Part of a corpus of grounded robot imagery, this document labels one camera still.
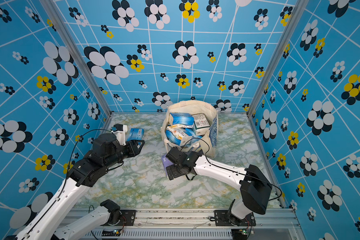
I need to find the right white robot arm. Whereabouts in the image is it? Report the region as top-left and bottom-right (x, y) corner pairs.
(166, 147), (273, 226)

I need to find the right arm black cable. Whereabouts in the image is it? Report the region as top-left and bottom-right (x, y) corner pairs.
(179, 137), (283, 202)

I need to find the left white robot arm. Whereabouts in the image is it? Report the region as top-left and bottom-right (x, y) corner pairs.
(6, 133), (145, 240)

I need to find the orange white tissue pack back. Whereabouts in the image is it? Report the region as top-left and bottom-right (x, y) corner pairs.
(165, 126), (195, 147)

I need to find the blue tissue pack back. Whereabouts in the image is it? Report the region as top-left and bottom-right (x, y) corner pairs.
(127, 128), (145, 141)

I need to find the purple tissue pack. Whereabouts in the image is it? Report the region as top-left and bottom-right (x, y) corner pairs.
(161, 155), (173, 172)

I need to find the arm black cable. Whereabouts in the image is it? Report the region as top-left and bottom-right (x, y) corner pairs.
(64, 128), (115, 187)
(179, 137), (283, 202)

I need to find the aluminium front rail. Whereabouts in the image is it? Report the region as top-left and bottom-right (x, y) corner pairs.
(60, 209), (305, 240)

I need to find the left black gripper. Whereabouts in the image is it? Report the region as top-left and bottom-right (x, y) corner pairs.
(106, 138), (147, 170)

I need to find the cream canvas tote bag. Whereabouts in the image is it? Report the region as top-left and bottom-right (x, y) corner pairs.
(161, 100), (219, 158)

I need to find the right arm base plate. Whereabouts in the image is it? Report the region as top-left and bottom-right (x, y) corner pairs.
(213, 210), (256, 228)

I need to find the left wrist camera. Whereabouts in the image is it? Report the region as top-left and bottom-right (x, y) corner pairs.
(111, 124), (128, 146)

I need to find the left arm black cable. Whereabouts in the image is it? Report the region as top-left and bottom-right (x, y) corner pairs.
(64, 128), (115, 187)

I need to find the blue tissue pack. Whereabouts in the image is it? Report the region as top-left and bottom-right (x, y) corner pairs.
(127, 128), (145, 141)
(169, 113), (195, 129)

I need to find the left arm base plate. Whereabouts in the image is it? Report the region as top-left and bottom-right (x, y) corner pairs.
(106, 210), (137, 227)

